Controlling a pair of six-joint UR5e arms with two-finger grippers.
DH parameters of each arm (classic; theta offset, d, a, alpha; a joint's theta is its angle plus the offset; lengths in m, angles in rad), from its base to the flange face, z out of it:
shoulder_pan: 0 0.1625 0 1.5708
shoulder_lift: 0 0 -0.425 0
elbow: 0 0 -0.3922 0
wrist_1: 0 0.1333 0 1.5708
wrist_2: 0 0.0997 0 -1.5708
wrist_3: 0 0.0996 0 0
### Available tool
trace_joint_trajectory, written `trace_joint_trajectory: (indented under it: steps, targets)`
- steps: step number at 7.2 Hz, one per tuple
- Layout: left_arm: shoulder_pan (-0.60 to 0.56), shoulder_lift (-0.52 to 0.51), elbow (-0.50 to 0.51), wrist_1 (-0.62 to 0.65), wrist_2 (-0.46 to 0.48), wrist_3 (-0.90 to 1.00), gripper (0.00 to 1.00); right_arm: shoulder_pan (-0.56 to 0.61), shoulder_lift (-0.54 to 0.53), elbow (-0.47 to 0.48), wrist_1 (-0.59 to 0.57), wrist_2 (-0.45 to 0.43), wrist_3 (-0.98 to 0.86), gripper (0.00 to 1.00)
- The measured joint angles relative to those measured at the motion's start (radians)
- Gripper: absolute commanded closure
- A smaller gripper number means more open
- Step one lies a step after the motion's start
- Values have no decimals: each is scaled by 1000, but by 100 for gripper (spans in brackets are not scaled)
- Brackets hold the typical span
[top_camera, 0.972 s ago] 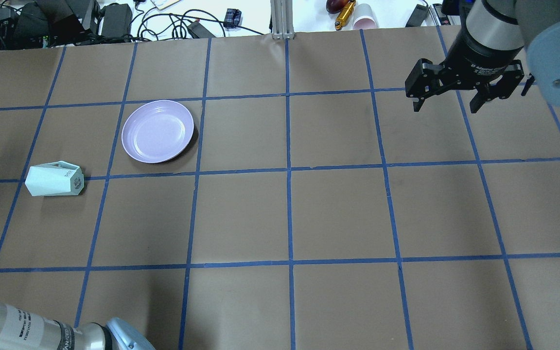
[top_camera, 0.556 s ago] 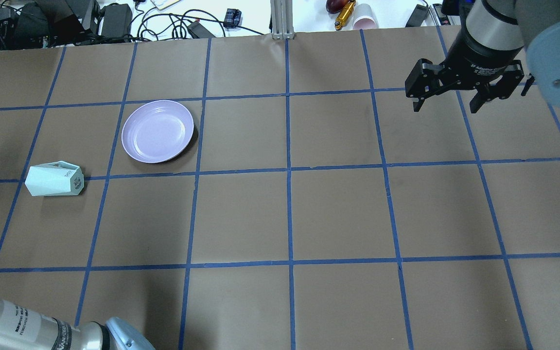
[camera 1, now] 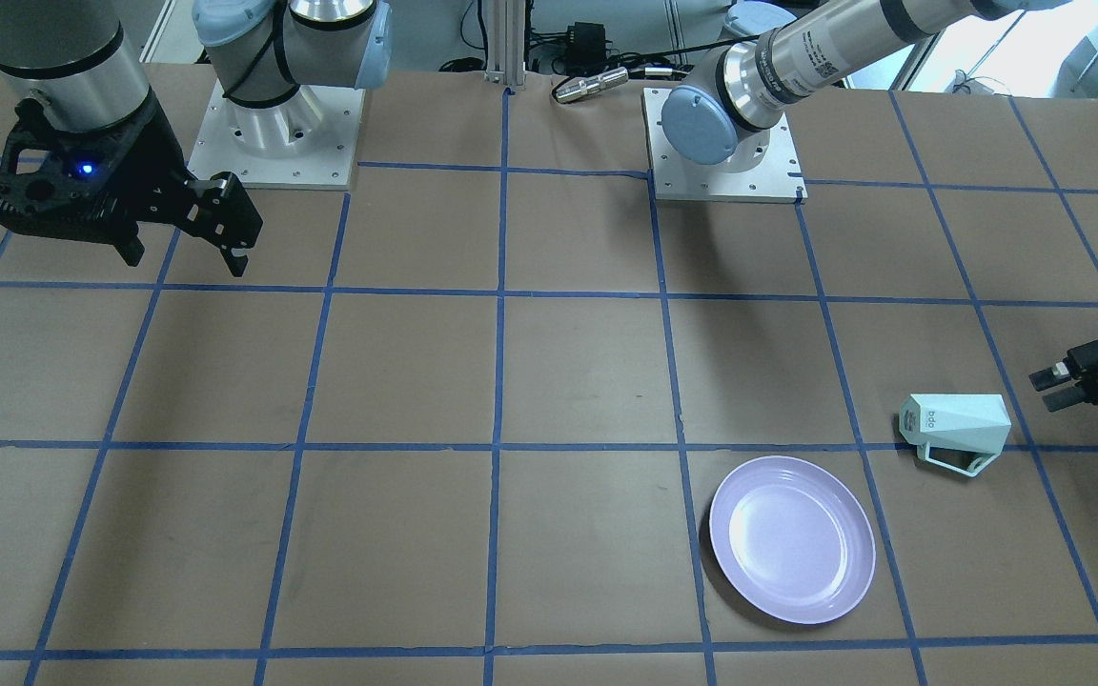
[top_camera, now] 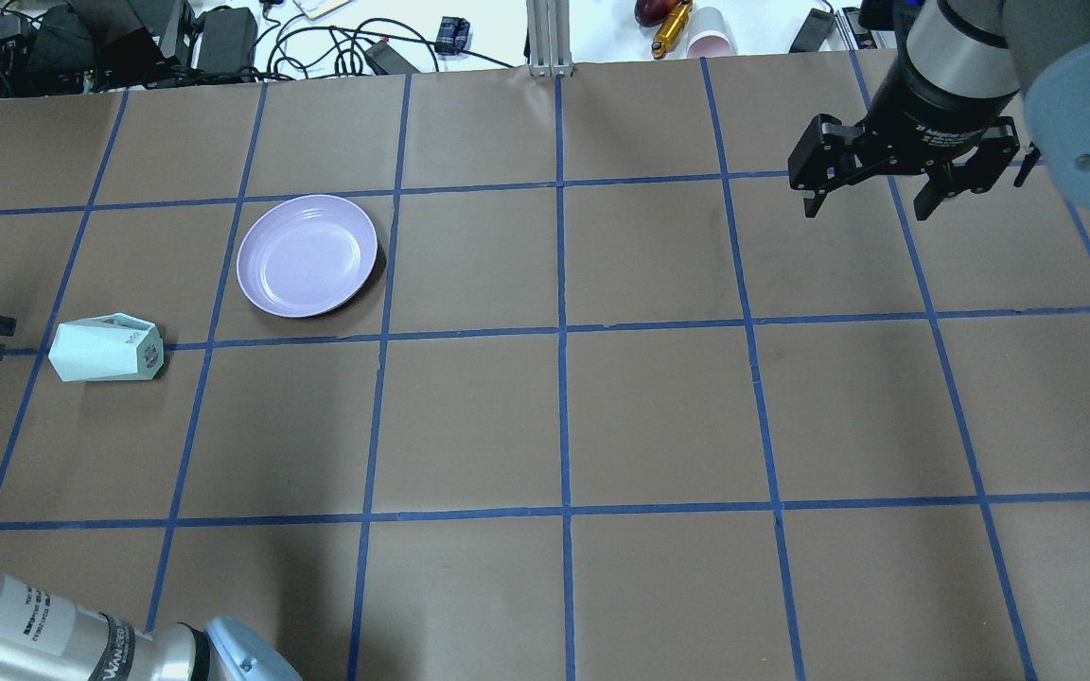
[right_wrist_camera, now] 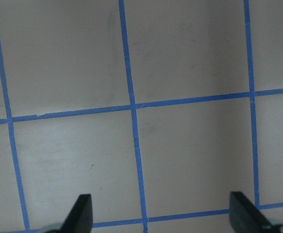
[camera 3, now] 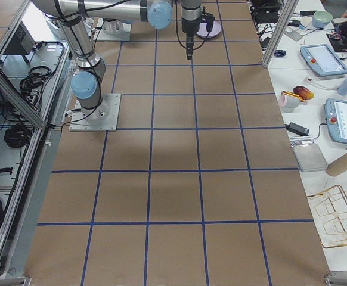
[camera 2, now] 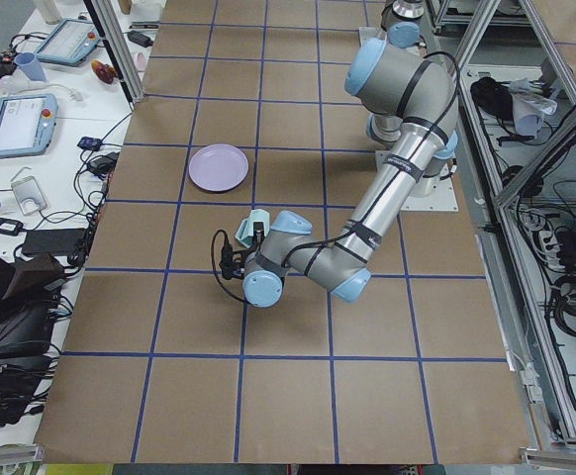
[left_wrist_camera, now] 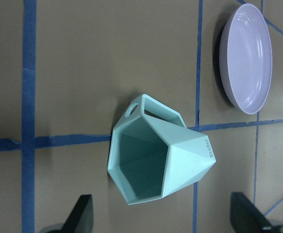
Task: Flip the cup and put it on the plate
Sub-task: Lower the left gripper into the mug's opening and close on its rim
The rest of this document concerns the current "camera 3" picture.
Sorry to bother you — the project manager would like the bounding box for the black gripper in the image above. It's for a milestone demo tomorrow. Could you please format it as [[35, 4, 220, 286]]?
[[185, 35, 194, 60]]

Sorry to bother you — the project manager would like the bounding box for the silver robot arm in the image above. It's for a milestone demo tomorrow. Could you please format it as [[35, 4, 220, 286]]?
[[102, 18, 123, 35], [32, 1, 205, 73]]

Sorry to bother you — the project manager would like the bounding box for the lilac plate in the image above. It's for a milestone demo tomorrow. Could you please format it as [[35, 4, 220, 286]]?
[[196, 21, 221, 39]]

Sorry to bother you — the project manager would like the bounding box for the paper coffee cup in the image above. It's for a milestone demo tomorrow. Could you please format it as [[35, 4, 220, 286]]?
[[299, 16, 312, 30]]

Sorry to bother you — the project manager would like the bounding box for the small blue black device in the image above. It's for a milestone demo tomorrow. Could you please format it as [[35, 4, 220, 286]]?
[[274, 49, 286, 57]]

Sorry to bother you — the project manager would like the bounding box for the black power adapter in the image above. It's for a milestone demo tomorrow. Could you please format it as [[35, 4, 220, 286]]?
[[285, 122, 309, 136]]

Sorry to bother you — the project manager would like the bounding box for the far blue teach pendant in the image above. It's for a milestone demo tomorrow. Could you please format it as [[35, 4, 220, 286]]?
[[300, 44, 347, 76]]

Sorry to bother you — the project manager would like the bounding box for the blue teach pendant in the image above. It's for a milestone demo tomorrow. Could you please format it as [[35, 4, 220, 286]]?
[[324, 98, 347, 144], [300, 44, 347, 76]]

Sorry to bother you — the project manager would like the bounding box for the green bowl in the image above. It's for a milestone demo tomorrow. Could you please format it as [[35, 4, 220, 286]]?
[[312, 11, 333, 28]]

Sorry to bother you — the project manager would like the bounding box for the metal tin box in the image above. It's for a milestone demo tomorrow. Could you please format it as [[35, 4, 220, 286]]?
[[289, 137, 327, 172]]

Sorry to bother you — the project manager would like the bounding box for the grey control box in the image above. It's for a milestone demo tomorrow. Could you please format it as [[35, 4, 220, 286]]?
[[3, 21, 35, 63]]

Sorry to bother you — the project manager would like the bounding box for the near blue teach pendant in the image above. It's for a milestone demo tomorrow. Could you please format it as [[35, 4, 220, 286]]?
[[324, 98, 347, 144]]

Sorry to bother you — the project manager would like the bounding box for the cardboard tube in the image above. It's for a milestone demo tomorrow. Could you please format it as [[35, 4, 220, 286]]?
[[326, 153, 347, 177]]

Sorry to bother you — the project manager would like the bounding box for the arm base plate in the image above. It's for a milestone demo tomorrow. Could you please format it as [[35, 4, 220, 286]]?
[[93, 18, 132, 41], [69, 94, 121, 132]]

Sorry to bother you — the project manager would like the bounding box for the aluminium frame post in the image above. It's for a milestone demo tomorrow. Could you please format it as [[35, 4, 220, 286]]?
[[262, 0, 299, 67]]

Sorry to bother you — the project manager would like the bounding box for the gold wire rack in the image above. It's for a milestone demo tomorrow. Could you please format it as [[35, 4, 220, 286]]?
[[307, 185, 347, 249]]

